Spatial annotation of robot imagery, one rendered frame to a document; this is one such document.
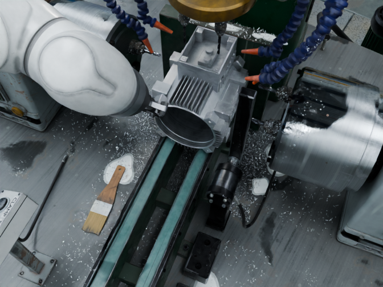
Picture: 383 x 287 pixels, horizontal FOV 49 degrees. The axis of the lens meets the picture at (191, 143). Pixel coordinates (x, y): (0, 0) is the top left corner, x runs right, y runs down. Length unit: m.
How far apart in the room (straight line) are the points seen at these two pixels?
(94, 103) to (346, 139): 0.52
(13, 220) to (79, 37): 0.46
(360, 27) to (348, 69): 0.76
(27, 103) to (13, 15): 0.62
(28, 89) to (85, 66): 0.66
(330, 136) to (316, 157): 0.05
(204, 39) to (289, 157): 0.35
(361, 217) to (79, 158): 0.75
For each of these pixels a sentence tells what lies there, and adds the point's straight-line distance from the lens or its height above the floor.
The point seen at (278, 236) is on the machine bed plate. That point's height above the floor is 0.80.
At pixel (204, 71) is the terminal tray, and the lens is 0.94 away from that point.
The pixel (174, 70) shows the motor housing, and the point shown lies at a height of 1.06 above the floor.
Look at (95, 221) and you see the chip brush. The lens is 1.14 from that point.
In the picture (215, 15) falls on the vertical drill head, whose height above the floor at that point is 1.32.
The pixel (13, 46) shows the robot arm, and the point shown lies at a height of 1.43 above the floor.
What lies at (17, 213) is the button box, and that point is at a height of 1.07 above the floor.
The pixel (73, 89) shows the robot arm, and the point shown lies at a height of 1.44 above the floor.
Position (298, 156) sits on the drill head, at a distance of 0.91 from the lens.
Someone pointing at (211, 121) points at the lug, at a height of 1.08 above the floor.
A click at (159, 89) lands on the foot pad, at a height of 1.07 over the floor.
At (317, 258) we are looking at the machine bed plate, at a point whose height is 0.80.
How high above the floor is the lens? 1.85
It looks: 59 degrees down
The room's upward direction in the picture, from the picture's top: 1 degrees clockwise
